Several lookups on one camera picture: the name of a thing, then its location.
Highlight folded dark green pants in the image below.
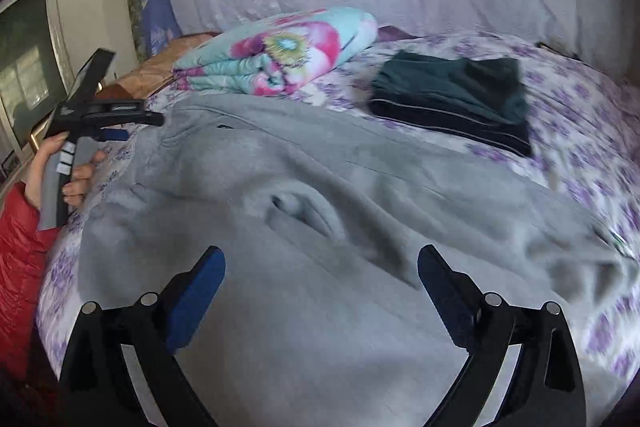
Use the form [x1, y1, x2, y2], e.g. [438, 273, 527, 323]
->
[369, 51, 533, 158]

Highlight orange cloth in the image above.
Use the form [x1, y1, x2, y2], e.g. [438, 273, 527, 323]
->
[97, 32, 216, 100]

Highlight folded floral blanket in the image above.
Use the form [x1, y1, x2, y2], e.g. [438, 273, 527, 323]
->
[172, 7, 379, 98]

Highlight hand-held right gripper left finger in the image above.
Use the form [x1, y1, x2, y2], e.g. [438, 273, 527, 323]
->
[59, 246, 227, 427]

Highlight person's left hand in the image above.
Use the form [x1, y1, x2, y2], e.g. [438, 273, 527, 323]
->
[24, 132, 108, 210]

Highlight grey knitted sweater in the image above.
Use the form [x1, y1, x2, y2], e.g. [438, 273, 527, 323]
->
[77, 94, 626, 427]

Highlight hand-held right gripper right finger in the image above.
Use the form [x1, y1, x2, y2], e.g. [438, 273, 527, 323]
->
[417, 244, 587, 427]

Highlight purple floral bed sheet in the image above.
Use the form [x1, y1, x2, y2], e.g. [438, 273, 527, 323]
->
[35, 32, 640, 427]

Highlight person's left forearm red sleeve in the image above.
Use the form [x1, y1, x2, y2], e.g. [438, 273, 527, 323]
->
[0, 182, 62, 383]

